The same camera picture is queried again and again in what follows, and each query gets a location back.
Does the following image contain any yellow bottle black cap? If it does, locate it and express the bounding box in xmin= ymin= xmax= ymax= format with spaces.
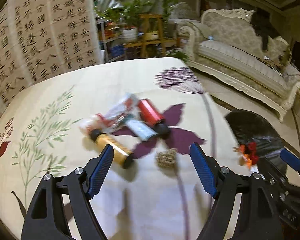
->
xmin=89 ymin=129 xmax=133 ymax=169

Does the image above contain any small white bottle red cap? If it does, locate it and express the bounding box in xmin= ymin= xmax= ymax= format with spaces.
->
xmin=79 ymin=114 xmax=104 ymax=135

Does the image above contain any gold metallic scrunchie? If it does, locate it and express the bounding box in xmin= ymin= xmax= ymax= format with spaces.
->
xmin=156 ymin=148 xmax=177 ymax=169

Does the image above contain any red bottle black cap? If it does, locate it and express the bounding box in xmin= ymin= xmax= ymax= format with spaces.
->
xmin=138 ymin=99 xmax=170 ymax=139

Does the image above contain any orange trash in bin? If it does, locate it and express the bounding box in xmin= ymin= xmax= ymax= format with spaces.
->
xmin=233 ymin=142 xmax=259 ymax=169

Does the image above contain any black trash bag bin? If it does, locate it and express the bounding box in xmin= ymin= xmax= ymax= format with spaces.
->
xmin=225 ymin=109 xmax=287 ymax=174

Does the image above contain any small teal white tube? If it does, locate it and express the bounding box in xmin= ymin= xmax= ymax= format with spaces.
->
xmin=125 ymin=118 xmax=157 ymax=141

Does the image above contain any red white snack wrapper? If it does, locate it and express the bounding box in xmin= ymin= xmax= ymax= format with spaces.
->
xmin=96 ymin=93 xmax=139 ymax=133

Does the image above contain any floral cream tablecloth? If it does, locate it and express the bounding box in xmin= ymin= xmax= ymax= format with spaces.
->
xmin=0 ymin=58 xmax=248 ymax=239

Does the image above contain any blue basket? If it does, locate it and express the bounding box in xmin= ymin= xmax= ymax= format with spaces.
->
xmin=110 ymin=44 xmax=125 ymax=58

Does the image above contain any small floor plant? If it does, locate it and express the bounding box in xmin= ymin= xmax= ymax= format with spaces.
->
xmin=166 ymin=49 xmax=189 ymax=63

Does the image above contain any wooden plant stand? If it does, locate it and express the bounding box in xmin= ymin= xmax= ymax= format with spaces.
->
xmin=123 ymin=14 xmax=177 ymax=59

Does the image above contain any ornate cream sofa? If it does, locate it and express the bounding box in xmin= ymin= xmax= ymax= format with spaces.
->
xmin=177 ymin=9 xmax=300 ymax=121

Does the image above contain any calligraphy folding screen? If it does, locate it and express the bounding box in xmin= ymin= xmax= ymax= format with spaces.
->
xmin=0 ymin=0 xmax=101 ymax=118

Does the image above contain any white potted green plant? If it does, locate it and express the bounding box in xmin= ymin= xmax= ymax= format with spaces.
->
xmin=96 ymin=0 xmax=153 ymax=43

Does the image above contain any black garment on sofa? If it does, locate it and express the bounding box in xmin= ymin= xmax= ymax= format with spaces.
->
xmin=250 ymin=8 xmax=280 ymax=51

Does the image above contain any metal wire shelf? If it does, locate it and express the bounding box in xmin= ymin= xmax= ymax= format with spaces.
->
xmin=96 ymin=17 xmax=127 ymax=63

